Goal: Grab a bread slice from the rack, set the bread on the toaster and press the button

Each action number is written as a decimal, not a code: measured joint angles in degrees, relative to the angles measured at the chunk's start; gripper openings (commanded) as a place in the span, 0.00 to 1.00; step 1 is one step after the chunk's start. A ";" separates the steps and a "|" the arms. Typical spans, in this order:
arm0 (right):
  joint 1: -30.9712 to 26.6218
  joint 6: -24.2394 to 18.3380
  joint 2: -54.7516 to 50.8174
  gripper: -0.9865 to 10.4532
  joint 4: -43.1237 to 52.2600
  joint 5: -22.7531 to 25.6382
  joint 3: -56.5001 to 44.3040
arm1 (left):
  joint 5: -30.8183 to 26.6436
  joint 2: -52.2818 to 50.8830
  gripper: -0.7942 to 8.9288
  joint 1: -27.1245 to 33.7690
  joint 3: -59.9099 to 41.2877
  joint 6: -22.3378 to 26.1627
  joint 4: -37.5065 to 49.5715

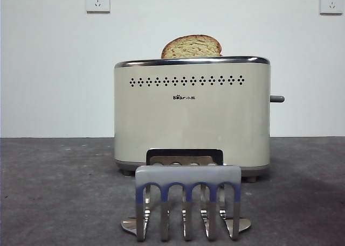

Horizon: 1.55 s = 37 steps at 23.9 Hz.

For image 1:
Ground white wall socket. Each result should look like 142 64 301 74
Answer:
319 0 344 16
86 0 111 14

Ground cream steel two-slot toaster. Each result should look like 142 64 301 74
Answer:
113 56 271 184

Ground metal toast rack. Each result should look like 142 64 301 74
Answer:
121 165 253 243

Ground bread slice with brown crust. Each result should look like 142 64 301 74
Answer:
161 34 223 59

